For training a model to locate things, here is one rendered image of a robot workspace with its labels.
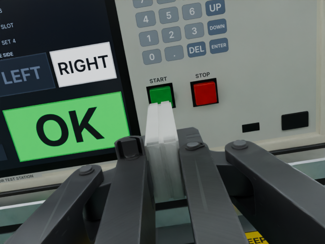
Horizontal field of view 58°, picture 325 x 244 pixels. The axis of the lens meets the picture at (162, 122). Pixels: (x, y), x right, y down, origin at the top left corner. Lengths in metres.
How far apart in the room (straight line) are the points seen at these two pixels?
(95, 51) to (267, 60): 0.14
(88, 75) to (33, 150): 0.09
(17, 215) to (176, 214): 0.14
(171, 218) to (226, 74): 0.13
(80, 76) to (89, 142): 0.06
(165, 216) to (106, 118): 0.10
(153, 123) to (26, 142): 0.16
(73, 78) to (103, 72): 0.03
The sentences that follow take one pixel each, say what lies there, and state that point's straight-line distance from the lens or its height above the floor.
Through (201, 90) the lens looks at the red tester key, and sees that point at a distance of 0.25.
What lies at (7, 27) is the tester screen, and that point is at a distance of 0.28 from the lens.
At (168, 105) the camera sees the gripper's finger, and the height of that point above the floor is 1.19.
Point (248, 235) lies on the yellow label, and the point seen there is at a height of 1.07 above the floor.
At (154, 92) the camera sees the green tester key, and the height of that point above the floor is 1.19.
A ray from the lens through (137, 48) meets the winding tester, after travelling 0.25.
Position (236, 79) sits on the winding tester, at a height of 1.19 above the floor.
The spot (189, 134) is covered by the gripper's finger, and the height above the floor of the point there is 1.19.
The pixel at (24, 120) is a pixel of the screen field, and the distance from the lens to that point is 0.29.
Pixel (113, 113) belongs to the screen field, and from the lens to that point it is 0.26.
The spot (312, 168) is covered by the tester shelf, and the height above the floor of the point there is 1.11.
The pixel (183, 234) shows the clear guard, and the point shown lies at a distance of 0.28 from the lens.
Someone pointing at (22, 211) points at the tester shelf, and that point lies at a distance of 0.29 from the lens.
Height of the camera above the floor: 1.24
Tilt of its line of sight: 18 degrees down
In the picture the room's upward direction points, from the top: 10 degrees counter-clockwise
